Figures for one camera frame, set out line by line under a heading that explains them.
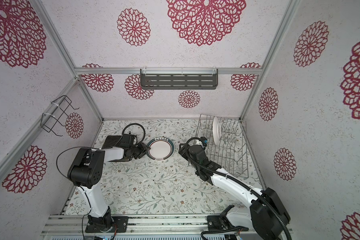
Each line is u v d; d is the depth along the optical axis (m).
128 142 0.82
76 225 0.75
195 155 0.62
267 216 0.40
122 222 0.74
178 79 0.95
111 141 1.05
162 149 1.01
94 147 1.06
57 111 0.80
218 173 0.55
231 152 0.99
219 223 0.73
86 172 0.51
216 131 0.95
